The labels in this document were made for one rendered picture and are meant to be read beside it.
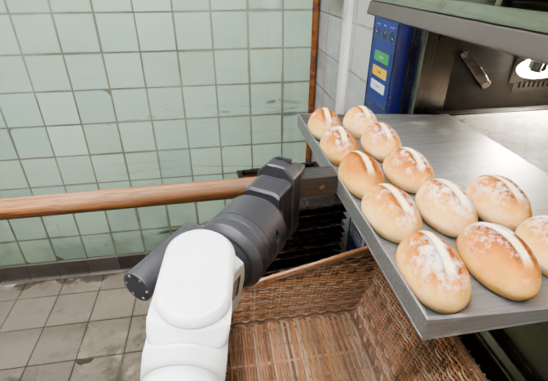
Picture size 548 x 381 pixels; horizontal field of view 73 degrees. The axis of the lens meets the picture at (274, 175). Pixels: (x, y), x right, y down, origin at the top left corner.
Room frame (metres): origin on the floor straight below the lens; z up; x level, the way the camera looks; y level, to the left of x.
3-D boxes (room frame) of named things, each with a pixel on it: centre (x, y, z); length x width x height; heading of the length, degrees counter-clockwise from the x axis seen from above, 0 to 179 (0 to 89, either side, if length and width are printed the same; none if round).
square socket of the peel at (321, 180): (0.49, -0.05, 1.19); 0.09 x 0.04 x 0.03; 99
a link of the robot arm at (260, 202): (0.40, 0.02, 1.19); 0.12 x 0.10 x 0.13; 154
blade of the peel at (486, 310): (0.53, -0.27, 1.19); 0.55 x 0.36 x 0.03; 9
